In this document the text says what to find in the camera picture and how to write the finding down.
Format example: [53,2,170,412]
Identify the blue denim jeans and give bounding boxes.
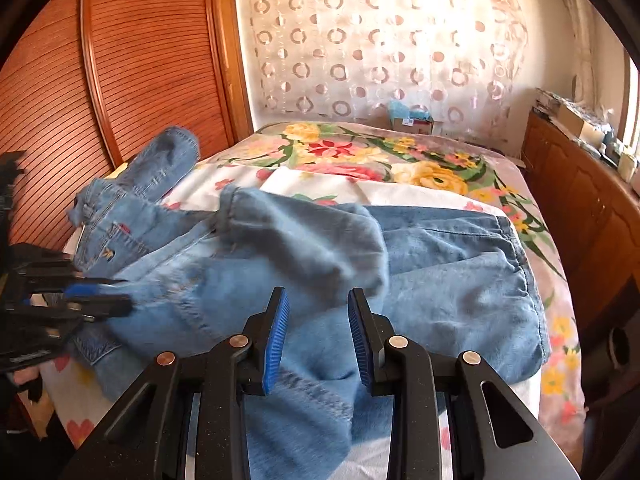
[115,127,200,202]
[70,179,550,479]

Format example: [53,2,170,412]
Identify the left hand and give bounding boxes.
[10,365,40,387]

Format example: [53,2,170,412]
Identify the floral bed cover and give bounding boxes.
[19,119,586,480]

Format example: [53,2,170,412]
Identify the wooden slatted wardrobe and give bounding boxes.
[1,0,254,249]

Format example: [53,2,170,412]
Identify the wooden sideboard cabinet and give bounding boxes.
[521,110,639,349]

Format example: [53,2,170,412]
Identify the blue tissue box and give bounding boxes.
[387,100,434,134]

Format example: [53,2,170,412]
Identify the sheer circle pattern curtain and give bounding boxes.
[236,0,528,150]

